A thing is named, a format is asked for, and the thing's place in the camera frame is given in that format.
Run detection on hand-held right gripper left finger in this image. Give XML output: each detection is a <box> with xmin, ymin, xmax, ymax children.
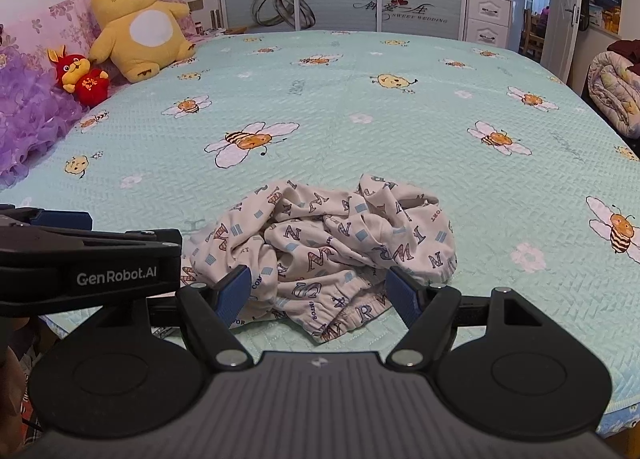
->
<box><xmin>92</xmin><ymin>264</ymin><xmax>253</xmax><ymax>372</ymax></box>

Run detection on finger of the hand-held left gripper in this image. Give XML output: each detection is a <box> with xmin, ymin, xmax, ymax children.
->
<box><xmin>0</xmin><ymin>203</ymin><xmax>94</xmax><ymax>234</ymax></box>

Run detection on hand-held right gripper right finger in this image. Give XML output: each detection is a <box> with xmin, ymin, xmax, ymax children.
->
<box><xmin>385</xmin><ymin>266</ymin><xmax>543</xmax><ymax>371</ymax></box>

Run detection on letter print pants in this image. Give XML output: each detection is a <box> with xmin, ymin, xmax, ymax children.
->
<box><xmin>181</xmin><ymin>174</ymin><xmax>458</xmax><ymax>344</ymax></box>

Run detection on purple ruffled pillow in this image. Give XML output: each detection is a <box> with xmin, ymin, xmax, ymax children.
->
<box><xmin>0</xmin><ymin>50</ymin><xmax>91</xmax><ymax>190</ymax></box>

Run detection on red plush toy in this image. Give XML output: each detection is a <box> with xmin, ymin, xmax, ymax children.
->
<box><xmin>47</xmin><ymin>45</ymin><xmax>111</xmax><ymax>107</ymax></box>

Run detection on bee print quilted bedspread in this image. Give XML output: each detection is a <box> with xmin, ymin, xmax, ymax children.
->
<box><xmin>0</xmin><ymin>30</ymin><xmax>640</xmax><ymax>440</ymax></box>

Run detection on pink floral pillow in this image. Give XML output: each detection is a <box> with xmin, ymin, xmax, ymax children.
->
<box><xmin>0</xmin><ymin>0</ymin><xmax>201</xmax><ymax>70</ymax></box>

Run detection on yellow plush toy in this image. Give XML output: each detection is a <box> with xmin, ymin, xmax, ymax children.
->
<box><xmin>89</xmin><ymin>0</ymin><xmax>197</xmax><ymax>84</ymax></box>

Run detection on white drawer cabinet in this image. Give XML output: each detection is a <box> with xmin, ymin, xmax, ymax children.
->
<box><xmin>462</xmin><ymin>0</ymin><xmax>516</xmax><ymax>47</ymax></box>

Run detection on wooden chair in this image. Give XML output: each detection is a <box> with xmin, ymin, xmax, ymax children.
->
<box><xmin>522</xmin><ymin>9</ymin><xmax>546</xmax><ymax>60</ymax></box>

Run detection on rolled quilt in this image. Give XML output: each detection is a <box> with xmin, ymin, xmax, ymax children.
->
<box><xmin>586</xmin><ymin>50</ymin><xmax>640</xmax><ymax>140</ymax></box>

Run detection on white door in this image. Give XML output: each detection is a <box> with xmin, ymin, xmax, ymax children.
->
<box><xmin>542</xmin><ymin>0</ymin><xmax>586</xmax><ymax>84</ymax></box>

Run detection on dark red garment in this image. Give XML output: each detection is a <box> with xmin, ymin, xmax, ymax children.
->
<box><xmin>606</xmin><ymin>39</ymin><xmax>640</xmax><ymax>76</ymax></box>

